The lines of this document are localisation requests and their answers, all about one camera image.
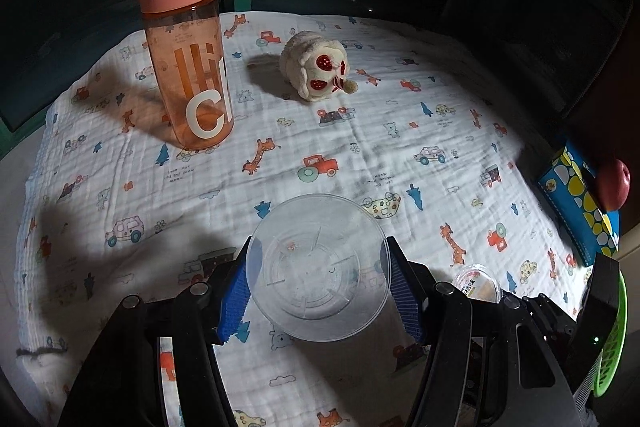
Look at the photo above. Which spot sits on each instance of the pudding cup with label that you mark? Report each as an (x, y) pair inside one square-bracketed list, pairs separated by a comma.
[(477, 282)]

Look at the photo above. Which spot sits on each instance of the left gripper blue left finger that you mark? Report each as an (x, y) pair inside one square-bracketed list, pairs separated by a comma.
[(234, 298)]

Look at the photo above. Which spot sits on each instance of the cream plush sheep toy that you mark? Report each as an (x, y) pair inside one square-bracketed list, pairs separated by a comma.
[(316, 67)]

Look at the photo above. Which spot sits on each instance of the orange transparent water bottle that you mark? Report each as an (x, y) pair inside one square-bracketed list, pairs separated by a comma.
[(185, 44)]

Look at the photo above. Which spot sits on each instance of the green plastic basket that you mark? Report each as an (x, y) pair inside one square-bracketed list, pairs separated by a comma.
[(613, 347)]

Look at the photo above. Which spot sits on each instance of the red apple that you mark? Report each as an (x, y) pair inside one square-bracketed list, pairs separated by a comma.
[(613, 183)]

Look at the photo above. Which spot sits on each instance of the blue yellow tissue box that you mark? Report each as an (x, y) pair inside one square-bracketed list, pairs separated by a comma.
[(565, 185)]

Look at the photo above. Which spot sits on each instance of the clear plastic cup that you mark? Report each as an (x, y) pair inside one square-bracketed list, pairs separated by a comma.
[(318, 268)]

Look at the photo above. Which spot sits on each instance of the white cartoon print cloth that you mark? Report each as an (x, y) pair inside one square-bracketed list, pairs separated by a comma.
[(430, 141)]

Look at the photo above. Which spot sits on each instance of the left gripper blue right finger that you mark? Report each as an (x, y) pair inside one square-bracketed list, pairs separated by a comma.
[(406, 290)]

